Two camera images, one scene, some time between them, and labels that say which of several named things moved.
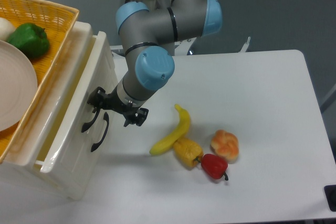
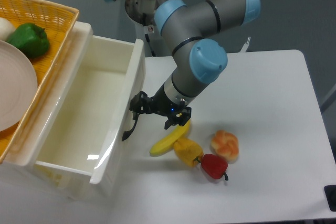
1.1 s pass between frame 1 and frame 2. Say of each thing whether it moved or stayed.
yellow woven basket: stayed
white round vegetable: stayed
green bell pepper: stayed
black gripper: moved
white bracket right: stayed
